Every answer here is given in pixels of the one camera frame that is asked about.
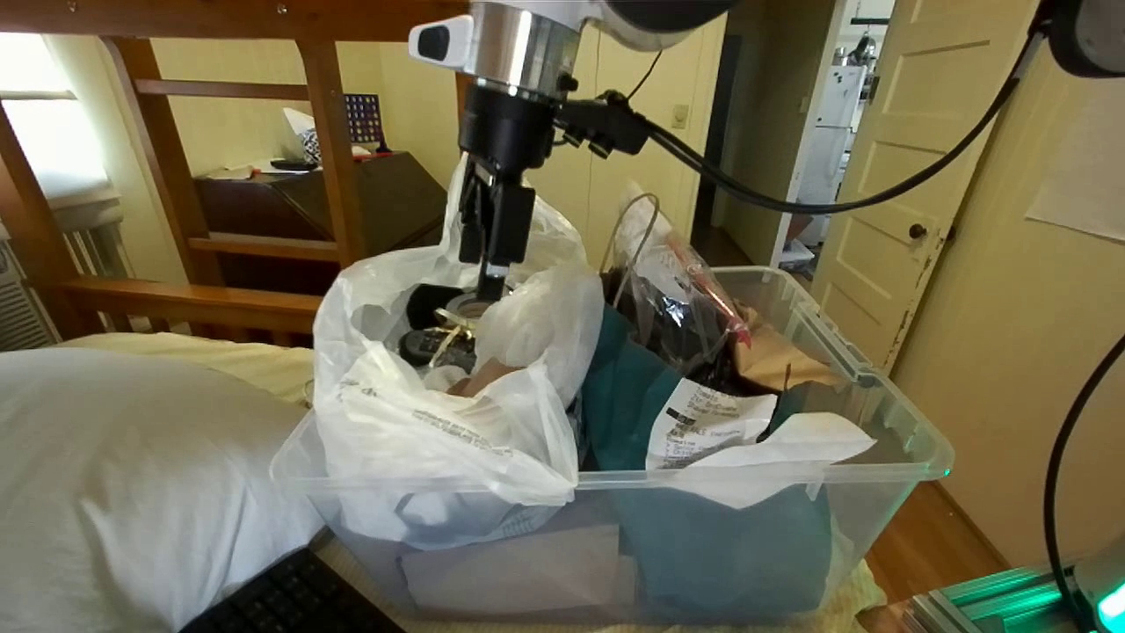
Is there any cream panel door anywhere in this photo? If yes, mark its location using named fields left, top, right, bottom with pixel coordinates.
left=810, top=0, right=1044, bottom=377

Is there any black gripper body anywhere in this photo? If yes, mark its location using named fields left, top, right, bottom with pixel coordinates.
left=458, top=86, right=555, bottom=265

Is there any white plastic bag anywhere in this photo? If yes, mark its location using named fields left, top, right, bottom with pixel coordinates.
left=272, top=204, right=603, bottom=549

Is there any clear plastic storage bin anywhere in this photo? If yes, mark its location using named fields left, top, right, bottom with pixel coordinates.
left=298, top=266, right=951, bottom=626

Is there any dark wooden dresser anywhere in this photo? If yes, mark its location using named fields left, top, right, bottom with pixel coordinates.
left=194, top=155, right=448, bottom=254

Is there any wall radiator heater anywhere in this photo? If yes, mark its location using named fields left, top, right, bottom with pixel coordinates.
left=0, top=190, right=132, bottom=351

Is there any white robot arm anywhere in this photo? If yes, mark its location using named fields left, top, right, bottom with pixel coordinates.
left=409, top=0, right=736, bottom=302

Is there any wooden bunk bed frame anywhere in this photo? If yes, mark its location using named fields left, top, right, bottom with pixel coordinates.
left=0, top=0, right=469, bottom=342

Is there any teal cloth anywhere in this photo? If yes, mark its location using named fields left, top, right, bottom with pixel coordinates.
left=579, top=315, right=833, bottom=621

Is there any white pillow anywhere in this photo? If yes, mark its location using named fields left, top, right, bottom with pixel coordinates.
left=0, top=349, right=320, bottom=633

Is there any clear zip bag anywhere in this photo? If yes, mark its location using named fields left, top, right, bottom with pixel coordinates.
left=601, top=195, right=756, bottom=393

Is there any black keyboard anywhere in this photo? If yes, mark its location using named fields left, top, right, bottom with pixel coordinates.
left=179, top=549, right=404, bottom=633

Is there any white printed paper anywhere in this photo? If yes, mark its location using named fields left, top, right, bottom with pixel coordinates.
left=642, top=382, right=876, bottom=510

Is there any cream yellow bedsheet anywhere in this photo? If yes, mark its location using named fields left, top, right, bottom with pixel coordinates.
left=71, top=332, right=312, bottom=406

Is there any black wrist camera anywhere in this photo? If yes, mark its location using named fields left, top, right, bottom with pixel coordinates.
left=555, top=96, right=649, bottom=159

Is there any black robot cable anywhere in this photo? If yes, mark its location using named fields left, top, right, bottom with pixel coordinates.
left=555, top=20, right=1125, bottom=633

